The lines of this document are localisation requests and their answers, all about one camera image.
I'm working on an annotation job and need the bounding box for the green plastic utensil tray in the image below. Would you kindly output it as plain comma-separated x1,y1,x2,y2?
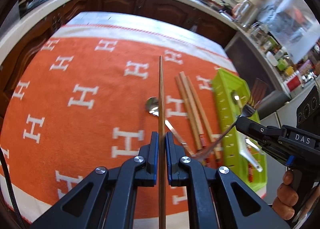
211,67,268,192

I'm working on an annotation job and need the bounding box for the small steel spoon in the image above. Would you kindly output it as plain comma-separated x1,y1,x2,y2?
145,96,194,156

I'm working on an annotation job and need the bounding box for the steel soup spoon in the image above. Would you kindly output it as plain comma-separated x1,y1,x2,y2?
231,90,263,172

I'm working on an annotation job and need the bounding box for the orange H-pattern cloth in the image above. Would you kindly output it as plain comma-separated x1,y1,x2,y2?
1,24,236,222

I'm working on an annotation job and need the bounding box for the person's right hand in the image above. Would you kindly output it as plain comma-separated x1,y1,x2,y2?
272,170,298,220

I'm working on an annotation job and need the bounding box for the steel fork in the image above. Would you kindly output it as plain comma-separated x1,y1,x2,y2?
193,102,260,161

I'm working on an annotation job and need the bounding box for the dark wooden chopstick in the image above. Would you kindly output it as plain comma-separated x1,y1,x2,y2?
158,56,166,228

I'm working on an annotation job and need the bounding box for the bamboo chopstick red end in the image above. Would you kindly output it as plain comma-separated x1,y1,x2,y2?
179,72,206,151
175,75,202,151
187,76,222,165

